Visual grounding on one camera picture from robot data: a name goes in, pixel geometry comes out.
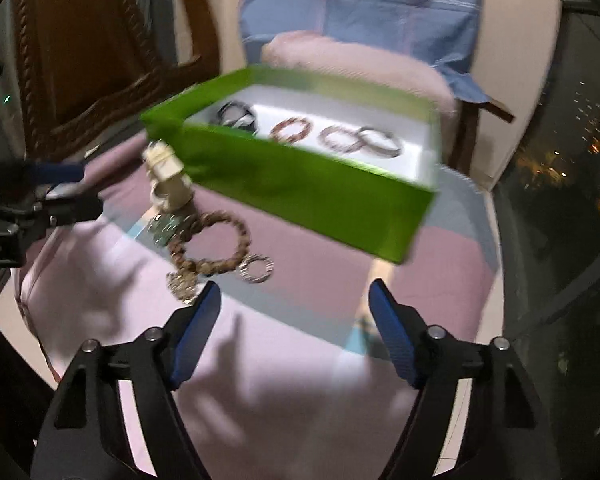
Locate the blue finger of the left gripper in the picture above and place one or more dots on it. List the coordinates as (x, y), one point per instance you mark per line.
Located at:
(46, 173)

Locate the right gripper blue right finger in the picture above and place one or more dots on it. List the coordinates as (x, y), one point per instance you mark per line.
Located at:
(402, 330)

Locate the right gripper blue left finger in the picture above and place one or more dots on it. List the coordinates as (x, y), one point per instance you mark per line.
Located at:
(188, 330)

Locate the cream wrist watch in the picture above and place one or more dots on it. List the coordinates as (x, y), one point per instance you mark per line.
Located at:
(170, 187)

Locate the gold charm pendant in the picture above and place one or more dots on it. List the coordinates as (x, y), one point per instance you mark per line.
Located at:
(183, 286)

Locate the carved wooden chair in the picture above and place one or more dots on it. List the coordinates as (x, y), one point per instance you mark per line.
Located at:
(85, 65)

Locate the green open gift box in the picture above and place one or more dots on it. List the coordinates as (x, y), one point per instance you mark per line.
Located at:
(346, 159)

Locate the dark wooden bench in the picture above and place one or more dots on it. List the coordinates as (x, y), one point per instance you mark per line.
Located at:
(474, 152)

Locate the pink cushion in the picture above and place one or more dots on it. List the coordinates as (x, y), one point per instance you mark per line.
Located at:
(303, 50)

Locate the blue plaid cloth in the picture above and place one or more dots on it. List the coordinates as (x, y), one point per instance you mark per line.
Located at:
(441, 33)

